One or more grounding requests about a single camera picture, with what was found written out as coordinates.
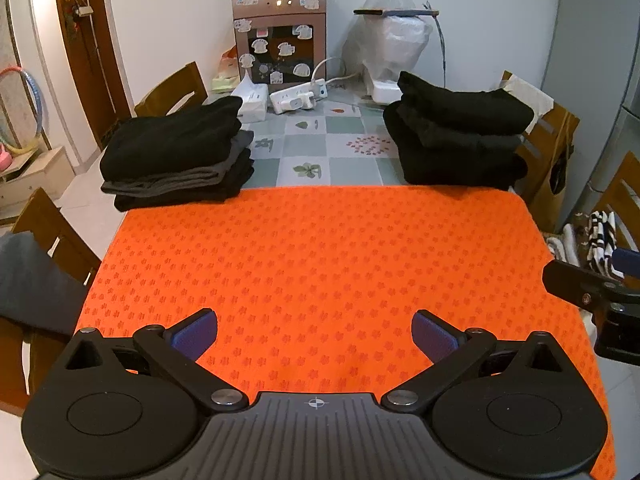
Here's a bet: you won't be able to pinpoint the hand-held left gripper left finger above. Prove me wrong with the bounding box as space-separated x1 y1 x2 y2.
65 308 249 413

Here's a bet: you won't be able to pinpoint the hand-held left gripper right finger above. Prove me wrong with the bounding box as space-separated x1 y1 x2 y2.
381 309 568 413

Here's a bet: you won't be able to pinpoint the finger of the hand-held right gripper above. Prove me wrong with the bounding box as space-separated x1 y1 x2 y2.
542 257 640 361
614 249 640 281

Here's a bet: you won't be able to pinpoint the right stack folded black clothes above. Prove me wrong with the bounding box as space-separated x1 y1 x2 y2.
385 125 529 187

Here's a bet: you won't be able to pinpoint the left stack folded dark clothes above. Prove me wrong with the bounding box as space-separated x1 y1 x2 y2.
99 96 244 182

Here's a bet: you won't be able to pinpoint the black and white striped cloth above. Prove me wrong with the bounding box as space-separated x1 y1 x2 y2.
545 210 627 282

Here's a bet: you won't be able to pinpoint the brown cardboard box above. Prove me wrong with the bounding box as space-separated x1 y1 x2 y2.
515 102 581 233

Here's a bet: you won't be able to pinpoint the orange flower-print mat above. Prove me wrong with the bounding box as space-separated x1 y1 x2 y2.
75 185 618 480

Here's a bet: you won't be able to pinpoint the grey garment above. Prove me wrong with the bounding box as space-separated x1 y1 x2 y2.
101 130 255 196

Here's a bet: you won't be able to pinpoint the grey refrigerator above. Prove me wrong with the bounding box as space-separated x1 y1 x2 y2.
541 0 640 241

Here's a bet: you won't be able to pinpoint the low wooden cabinet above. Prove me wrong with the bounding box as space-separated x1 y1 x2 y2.
0 145 76 226

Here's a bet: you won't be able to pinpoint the checkered floral tablecloth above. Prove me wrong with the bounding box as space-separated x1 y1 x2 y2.
202 77 516 196

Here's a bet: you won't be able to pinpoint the white tissue pack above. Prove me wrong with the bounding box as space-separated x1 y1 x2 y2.
234 74 271 123

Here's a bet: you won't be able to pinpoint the white box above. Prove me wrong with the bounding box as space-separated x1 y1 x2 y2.
369 80 407 106

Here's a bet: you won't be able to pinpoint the white power strip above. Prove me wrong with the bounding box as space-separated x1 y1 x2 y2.
270 82 328 114

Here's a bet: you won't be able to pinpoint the orange and white snack bag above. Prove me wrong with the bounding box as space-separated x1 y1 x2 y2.
212 45 242 93

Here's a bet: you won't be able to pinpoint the pastel hula hoop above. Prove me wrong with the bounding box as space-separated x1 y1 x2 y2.
0 65 47 157

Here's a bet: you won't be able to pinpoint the white plastic bag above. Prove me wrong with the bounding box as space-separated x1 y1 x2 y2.
342 0 436 93

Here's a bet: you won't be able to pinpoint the brown wooden door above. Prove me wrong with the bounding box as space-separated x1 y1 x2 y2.
52 0 133 151

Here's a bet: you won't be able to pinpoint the pink water dispenser with stickers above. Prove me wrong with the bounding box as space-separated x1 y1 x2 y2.
231 0 328 93

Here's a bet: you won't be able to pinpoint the hanging door ornament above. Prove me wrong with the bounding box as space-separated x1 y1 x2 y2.
64 0 95 28

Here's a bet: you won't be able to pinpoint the white power cable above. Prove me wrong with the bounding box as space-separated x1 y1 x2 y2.
310 57 362 88

